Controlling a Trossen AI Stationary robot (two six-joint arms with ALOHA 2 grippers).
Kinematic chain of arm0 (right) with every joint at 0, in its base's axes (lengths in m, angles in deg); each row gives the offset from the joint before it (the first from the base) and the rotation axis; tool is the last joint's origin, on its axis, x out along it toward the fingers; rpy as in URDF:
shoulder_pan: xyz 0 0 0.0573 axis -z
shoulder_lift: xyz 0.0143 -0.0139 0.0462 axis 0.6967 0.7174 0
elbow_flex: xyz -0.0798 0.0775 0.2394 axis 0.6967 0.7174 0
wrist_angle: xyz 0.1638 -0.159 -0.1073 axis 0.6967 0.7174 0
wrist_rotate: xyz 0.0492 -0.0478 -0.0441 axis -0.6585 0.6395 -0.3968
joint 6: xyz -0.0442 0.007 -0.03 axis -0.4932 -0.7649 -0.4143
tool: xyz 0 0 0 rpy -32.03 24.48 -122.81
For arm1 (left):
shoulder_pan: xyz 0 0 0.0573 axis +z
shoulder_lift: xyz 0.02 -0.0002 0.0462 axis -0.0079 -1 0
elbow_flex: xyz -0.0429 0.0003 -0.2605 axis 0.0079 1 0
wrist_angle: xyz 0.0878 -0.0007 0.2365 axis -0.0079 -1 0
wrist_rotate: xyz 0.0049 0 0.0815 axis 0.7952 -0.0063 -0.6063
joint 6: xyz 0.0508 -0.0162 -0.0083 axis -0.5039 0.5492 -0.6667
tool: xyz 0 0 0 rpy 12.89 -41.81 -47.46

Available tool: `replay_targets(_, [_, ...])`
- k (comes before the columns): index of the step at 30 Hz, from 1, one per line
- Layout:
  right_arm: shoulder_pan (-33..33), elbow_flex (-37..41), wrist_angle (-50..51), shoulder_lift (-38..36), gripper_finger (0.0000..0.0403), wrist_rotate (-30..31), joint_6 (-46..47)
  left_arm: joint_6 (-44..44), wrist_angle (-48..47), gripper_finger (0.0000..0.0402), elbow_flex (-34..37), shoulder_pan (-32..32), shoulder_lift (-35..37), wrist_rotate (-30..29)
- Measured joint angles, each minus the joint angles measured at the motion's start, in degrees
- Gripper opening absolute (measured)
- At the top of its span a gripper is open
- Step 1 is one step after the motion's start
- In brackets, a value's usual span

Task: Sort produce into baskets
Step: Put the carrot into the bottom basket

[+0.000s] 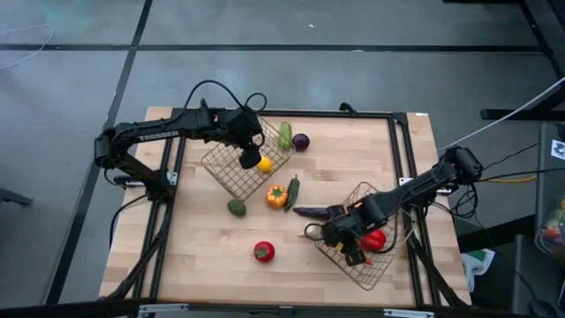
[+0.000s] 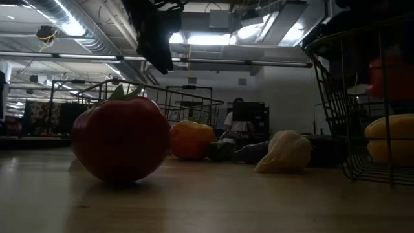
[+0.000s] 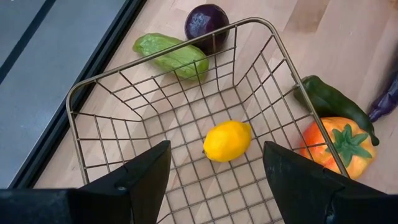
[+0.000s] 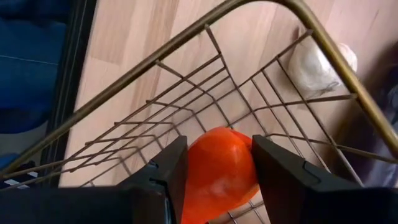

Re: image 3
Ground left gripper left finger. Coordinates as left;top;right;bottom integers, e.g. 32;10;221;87
0;140;172;224

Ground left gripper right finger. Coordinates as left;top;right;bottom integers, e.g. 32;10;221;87
262;141;398;224

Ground orange tomato with green stem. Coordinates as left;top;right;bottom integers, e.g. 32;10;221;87
300;116;377;180

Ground dark green pepper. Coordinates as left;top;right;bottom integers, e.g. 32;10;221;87
294;75;381;147

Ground yellow lemon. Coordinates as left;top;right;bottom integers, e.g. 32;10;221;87
203;119;253;163

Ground long purple eggplant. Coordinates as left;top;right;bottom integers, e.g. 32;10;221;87
368;71;398;123

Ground light green lettuce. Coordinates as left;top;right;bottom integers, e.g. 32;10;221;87
132;32;210;82

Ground round purple onion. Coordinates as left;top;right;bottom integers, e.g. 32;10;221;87
184;3;230;55

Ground metal wire basket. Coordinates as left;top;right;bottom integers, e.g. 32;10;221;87
65;17;351;224

